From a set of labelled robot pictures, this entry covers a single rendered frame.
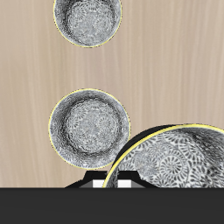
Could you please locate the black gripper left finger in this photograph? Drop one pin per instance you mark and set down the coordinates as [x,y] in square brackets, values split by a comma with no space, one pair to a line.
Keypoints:
[89,177]

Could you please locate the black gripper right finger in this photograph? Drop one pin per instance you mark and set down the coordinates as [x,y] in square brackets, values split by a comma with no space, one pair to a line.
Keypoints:
[128,176]

